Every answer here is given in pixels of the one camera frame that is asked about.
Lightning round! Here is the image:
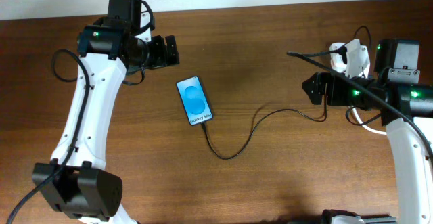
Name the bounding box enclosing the black USB charging cable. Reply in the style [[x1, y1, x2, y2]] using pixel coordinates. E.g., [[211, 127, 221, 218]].
[[201, 25, 373, 161]]

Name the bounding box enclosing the blue Galaxy smartphone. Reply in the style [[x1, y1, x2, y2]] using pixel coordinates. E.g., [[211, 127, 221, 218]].
[[176, 76, 213, 126]]

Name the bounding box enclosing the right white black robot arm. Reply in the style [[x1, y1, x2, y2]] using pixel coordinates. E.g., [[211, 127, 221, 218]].
[[302, 39, 432, 223]]

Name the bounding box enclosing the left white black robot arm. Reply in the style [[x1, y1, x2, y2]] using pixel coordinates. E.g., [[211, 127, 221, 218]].
[[32, 0, 179, 223]]

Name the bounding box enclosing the white USB charger adapter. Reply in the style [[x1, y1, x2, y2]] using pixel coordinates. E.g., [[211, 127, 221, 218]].
[[330, 53, 347, 72]]

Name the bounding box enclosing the white power strip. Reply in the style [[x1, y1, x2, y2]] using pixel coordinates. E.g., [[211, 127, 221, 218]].
[[329, 43, 347, 56]]

